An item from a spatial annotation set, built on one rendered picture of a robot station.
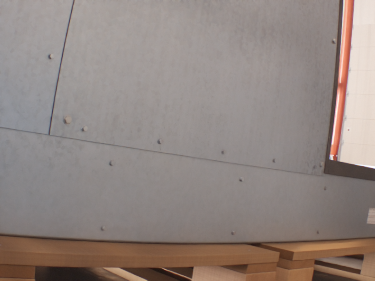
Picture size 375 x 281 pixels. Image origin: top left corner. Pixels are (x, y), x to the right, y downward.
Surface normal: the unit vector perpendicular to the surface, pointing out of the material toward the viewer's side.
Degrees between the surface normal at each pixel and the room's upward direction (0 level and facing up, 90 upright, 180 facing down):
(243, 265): 90
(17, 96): 90
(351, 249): 90
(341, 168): 90
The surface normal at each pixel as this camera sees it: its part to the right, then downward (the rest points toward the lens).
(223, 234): 0.66, 0.07
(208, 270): -0.73, -0.13
